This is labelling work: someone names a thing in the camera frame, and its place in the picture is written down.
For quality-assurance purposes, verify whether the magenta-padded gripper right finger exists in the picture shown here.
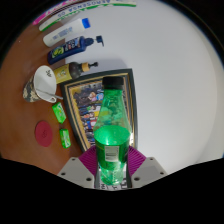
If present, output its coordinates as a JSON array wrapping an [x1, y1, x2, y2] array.
[[124, 145, 168, 189]]

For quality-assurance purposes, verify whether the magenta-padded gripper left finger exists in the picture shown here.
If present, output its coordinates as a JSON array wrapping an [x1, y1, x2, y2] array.
[[57, 146, 101, 190]]

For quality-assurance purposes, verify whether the green plastic drink bottle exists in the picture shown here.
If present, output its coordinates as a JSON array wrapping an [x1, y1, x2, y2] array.
[[93, 75, 132, 186]]

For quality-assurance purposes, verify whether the small green packet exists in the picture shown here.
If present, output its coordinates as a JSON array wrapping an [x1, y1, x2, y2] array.
[[51, 101, 68, 124], [59, 128, 72, 149]]

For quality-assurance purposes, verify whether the flat round red coaster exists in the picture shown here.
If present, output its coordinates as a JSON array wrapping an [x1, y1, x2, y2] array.
[[34, 120, 54, 148]]

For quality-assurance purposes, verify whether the framed group photo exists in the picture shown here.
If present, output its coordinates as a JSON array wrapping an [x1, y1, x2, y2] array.
[[59, 68, 138, 153]]

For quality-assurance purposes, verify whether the metal spoon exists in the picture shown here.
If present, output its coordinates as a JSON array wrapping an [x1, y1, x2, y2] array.
[[34, 87, 64, 101]]

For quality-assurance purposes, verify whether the floral patterned mug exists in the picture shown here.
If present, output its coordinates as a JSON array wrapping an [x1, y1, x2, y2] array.
[[22, 65, 64, 104]]

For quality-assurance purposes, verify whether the dark yellow-labelled pump bottle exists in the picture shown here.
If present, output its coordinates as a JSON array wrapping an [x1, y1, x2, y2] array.
[[53, 61, 99, 85]]

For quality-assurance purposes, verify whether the dark blue pump bottle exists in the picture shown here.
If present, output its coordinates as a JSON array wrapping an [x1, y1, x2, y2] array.
[[46, 34, 105, 66]]

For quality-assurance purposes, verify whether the white blue-capped bottle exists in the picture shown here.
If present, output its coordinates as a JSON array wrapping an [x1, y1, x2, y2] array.
[[42, 17, 92, 48]]

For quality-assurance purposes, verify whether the long white pink-lettered box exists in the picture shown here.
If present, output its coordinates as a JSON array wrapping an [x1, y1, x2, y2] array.
[[32, 0, 78, 26]]

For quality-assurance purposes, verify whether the long white green-lettered box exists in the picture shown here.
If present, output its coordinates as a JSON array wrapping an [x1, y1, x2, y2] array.
[[38, 0, 138, 33]]

